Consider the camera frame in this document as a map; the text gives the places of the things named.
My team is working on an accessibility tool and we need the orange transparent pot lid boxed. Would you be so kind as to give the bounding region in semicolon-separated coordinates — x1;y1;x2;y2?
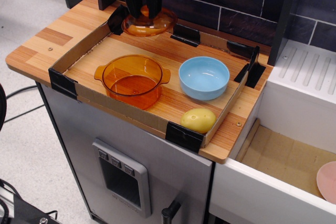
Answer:
121;5;178;37

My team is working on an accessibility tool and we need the orange transparent pot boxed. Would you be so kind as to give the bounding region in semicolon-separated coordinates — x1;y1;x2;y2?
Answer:
94;54;171;110

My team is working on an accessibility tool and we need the light blue bowl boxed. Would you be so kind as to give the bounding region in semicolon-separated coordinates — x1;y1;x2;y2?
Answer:
178;56;230;101

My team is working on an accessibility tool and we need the yellow toy potato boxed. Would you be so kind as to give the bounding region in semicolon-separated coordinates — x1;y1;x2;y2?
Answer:
180;108;216;134

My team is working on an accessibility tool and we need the cardboard fence with black tape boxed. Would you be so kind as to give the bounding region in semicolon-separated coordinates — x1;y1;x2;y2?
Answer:
49;15;272;158

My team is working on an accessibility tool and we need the grey toy oven cabinet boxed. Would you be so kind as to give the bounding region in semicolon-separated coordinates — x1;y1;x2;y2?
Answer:
39;85;213;223

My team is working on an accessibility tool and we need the white toy sink unit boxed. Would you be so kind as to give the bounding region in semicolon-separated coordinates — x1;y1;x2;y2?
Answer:
209;41;335;223

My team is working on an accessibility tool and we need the pink plate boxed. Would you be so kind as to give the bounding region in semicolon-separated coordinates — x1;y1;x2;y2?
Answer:
316;161;335;204

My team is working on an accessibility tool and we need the black vertical post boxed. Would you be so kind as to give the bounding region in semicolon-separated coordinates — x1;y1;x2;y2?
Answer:
267;0;294;66

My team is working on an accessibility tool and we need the black floor cable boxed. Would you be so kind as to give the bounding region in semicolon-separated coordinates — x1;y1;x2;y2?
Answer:
4;84;45;124

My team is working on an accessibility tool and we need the black oven door handle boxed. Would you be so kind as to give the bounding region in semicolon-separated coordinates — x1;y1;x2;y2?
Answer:
161;200;181;224

